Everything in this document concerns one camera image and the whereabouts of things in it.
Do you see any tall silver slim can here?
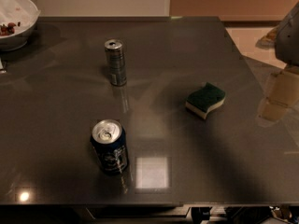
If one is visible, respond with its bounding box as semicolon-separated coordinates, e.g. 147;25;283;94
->
105;39;126;86

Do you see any green and yellow sponge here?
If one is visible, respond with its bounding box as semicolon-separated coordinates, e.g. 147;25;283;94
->
185;82;226;119

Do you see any blue pepsi can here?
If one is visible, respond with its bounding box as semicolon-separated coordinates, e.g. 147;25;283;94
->
91;119;129;175

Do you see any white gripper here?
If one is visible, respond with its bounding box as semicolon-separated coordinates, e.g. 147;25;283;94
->
258;2;299;121

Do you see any white bowl with snacks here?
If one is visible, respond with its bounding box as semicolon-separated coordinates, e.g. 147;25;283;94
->
0;0;40;51

